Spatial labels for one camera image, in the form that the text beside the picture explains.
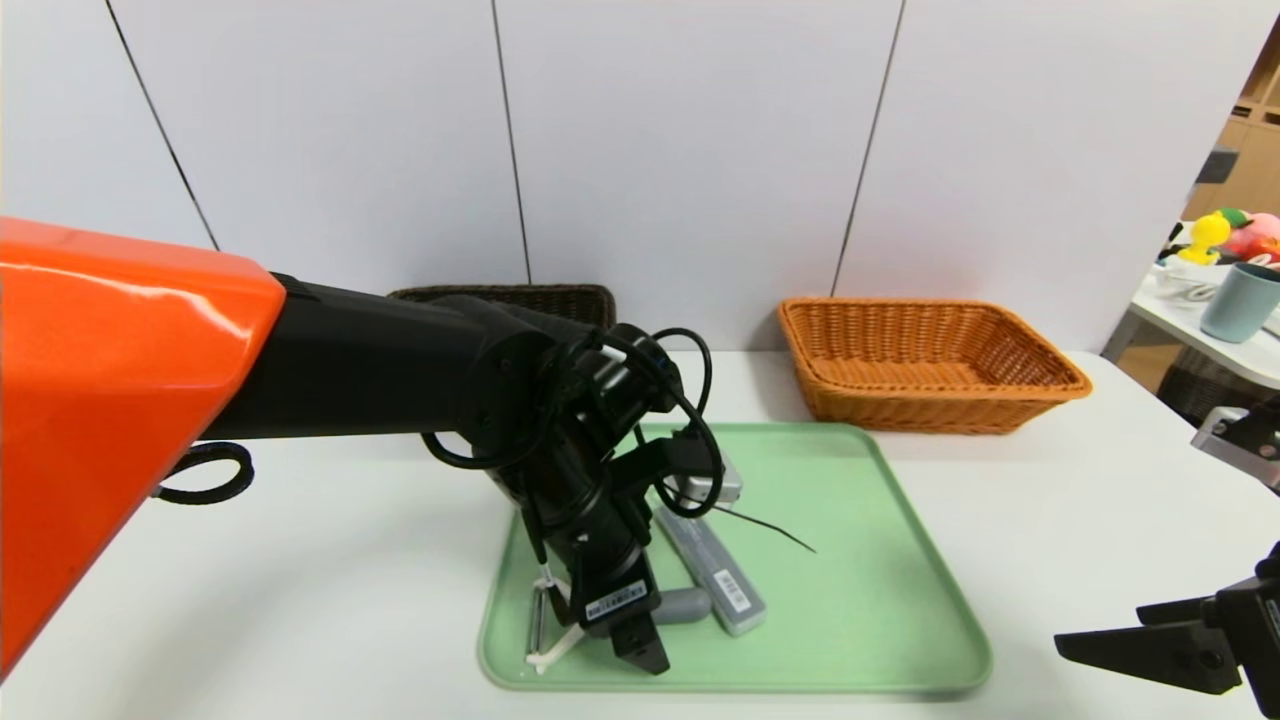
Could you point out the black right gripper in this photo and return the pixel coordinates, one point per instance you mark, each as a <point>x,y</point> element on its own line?
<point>1243,618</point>

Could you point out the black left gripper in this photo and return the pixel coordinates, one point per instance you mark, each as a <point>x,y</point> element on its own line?
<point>617,602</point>

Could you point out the grey rectangular plastic case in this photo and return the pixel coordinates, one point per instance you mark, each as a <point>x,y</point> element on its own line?
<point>718,575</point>

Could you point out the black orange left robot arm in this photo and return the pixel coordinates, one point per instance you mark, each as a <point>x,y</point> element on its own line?
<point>150,400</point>

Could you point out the orange wicker basket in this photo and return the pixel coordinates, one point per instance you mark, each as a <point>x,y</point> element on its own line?
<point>920,410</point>

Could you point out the dark brown wicker basket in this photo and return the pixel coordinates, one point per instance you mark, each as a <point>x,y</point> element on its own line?
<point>520,298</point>

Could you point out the light green plastic tray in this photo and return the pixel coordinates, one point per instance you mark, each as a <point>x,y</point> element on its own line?
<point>850,600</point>

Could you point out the dark wicker bin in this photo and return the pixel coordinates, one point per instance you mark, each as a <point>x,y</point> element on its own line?
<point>1195,385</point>

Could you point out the white side table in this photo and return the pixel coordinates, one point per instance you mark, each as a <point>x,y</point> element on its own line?
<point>1160,318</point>

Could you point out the blue grey cup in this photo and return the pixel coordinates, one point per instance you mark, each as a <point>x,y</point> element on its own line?
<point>1240,303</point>

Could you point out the yellow plush toy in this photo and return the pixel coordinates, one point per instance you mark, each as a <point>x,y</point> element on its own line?
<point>1212,238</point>

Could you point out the pink plush toy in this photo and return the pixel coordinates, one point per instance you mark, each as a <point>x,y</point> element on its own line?
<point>1260,238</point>

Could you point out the wooden shelf cabinet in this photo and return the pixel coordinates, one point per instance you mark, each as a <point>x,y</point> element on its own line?
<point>1250,170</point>

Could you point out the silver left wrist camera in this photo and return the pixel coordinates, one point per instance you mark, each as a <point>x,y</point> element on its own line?
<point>722,485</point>

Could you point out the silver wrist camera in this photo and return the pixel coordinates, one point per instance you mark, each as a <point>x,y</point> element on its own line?
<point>722,485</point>
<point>1235,450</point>

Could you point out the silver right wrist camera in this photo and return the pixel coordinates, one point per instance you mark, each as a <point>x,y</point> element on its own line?
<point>1235,450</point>

